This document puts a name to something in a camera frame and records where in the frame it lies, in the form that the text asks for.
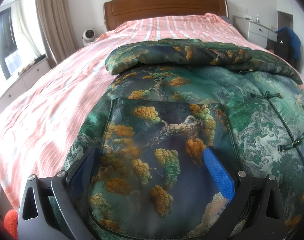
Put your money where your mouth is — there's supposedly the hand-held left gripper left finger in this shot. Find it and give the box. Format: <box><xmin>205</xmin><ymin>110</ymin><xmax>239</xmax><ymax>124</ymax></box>
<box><xmin>17</xmin><ymin>145</ymin><xmax>102</xmax><ymax>240</ymax></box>

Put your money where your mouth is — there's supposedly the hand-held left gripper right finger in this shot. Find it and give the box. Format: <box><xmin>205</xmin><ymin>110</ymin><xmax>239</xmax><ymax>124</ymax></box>
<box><xmin>203</xmin><ymin>147</ymin><xmax>286</xmax><ymax>240</ymax></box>

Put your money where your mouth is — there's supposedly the green printed padded jacket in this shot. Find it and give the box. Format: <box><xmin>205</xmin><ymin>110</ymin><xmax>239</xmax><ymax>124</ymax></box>
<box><xmin>48</xmin><ymin>38</ymin><xmax>304</xmax><ymax>240</ymax></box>

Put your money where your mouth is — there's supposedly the chair with dark clothes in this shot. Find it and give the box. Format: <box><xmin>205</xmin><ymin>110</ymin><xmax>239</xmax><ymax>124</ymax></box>
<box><xmin>275</xmin><ymin>29</ymin><xmax>296</xmax><ymax>67</ymax></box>

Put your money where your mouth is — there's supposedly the bed with pink striped sheet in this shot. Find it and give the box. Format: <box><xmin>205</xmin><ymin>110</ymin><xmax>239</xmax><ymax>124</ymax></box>
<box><xmin>0</xmin><ymin>12</ymin><xmax>293</xmax><ymax>210</ymax></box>

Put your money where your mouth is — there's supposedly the white window cabinet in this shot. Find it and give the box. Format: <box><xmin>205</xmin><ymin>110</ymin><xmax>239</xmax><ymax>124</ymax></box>
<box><xmin>0</xmin><ymin>57</ymin><xmax>52</xmax><ymax>115</ymax></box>

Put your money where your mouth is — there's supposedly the brown bundle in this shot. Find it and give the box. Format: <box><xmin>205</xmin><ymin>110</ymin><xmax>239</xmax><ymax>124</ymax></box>
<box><xmin>18</xmin><ymin>64</ymin><xmax>35</xmax><ymax>77</ymax></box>

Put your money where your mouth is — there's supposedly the small white fan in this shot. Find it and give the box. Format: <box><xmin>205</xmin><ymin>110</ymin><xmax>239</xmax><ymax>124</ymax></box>
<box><xmin>82</xmin><ymin>29</ymin><xmax>96</xmax><ymax>47</ymax></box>

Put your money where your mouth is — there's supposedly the white desk with drawers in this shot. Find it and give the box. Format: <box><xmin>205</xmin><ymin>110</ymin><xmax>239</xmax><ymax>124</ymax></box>
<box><xmin>233</xmin><ymin>15</ymin><xmax>279</xmax><ymax>49</ymax></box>

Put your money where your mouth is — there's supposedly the window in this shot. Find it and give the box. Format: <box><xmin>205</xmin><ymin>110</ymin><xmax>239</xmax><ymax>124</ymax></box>
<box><xmin>0</xmin><ymin>7</ymin><xmax>18</xmax><ymax>80</ymax></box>

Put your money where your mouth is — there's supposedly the white sheer curtain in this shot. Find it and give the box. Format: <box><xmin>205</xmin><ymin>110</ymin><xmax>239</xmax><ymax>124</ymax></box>
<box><xmin>11</xmin><ymin>1</ymin><xmax>42</xmax><ymax>62</ymax></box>

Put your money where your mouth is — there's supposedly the brown curtain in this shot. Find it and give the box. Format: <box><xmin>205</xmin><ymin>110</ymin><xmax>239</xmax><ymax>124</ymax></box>
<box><xmin>35</xmin><ymin>0</ymin><xmax>79</xmax><ymax>67</ymax></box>

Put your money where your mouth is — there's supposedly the blue garment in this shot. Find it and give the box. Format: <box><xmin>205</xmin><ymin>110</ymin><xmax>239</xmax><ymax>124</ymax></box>
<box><xmin>282</xmin><ymin>27</ymin><xmax>302</xmax><ymax>59</ymax></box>

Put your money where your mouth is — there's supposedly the wooden headboard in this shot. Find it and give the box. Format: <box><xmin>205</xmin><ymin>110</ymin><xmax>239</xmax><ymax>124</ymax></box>
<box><xmin>103</xmin><ymin>0</ymin><xmax>229</xmax><ymax>32</ymax></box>

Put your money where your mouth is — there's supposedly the white wardrobe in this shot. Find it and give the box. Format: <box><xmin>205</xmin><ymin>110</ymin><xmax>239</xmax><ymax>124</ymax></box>
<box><xmin>272</xmin><ymin>0</ymin><xmax>304</xmax><ymax>75</ymax></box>

